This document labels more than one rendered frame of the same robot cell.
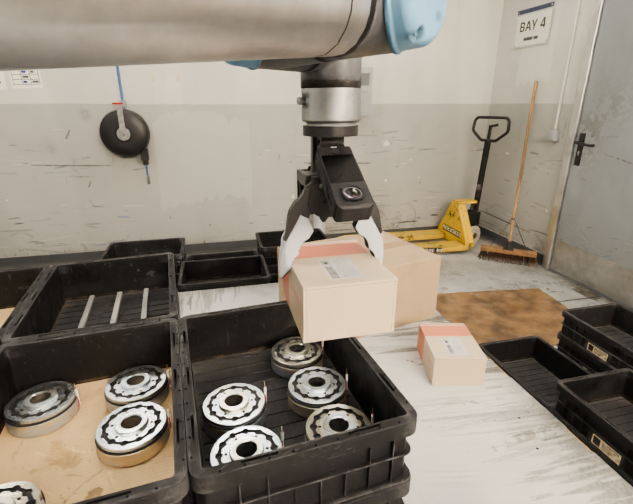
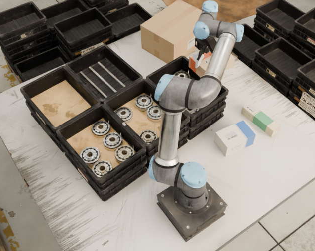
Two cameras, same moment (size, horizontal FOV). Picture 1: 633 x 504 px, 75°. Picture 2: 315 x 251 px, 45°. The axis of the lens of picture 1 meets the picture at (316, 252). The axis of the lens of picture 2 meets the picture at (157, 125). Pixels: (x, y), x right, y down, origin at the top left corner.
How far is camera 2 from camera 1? 160 cm
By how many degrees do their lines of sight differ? 36
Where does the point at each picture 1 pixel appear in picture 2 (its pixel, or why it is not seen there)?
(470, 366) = (230, 62)
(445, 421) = (225, 83)
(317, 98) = not seen: hidden behind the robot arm
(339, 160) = (212, 42)
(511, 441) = (244, 84)
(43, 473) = (142, 128)
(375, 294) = not seen: hidden behind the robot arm
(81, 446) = (144, 120)
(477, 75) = not seen: outside the picture
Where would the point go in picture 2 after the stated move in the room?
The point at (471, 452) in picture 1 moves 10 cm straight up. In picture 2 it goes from (234, 91) to (237, 79)
